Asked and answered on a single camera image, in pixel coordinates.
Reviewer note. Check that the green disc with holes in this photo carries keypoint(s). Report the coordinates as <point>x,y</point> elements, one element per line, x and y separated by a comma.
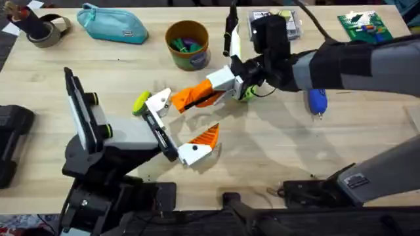
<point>248,93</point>

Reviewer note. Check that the left wrist black upright plate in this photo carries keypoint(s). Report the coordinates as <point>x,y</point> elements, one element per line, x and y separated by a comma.
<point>76,105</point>

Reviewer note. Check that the clear plastic box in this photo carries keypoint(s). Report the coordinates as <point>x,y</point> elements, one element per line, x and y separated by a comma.
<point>290,23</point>

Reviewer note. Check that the teal zip bag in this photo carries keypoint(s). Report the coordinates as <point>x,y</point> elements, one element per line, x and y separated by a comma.
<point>111,26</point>

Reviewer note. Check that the black rail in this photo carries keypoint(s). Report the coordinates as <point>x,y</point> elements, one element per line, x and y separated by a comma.
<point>328,226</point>

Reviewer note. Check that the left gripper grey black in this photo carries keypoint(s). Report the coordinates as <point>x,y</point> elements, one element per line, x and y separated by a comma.
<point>131,134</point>

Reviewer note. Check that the wrist black upright plate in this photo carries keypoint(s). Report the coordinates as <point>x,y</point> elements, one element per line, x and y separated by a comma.
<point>76,105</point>
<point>233,36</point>

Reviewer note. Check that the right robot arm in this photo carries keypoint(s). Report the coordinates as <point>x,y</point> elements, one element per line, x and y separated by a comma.
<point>377,65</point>

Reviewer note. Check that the orange tub with toys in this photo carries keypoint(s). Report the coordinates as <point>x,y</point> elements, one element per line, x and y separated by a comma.
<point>187,46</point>

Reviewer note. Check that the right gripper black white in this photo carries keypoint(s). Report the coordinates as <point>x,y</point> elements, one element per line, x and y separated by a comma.
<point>275,70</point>

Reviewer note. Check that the black stand post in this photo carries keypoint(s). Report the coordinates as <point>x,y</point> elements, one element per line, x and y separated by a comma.
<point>243,209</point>

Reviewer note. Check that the white paper sheet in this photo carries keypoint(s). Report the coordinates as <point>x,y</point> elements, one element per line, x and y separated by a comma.
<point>34,4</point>

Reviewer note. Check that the green board with blocks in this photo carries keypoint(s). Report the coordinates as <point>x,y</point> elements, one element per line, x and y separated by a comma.
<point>365,26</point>

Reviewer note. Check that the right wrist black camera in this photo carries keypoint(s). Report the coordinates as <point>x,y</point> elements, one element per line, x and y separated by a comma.
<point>270,32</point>

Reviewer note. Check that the black holder with tools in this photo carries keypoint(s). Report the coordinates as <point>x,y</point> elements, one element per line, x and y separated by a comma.
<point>28,21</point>

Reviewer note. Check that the black box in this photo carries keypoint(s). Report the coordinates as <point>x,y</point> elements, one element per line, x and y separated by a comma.
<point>12,144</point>

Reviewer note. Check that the right wrist black upright plate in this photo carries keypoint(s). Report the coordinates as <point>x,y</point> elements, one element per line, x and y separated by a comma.
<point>233,36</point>

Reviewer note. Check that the olive tape roll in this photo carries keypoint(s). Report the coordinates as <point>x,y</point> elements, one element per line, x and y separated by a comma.
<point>49,32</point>

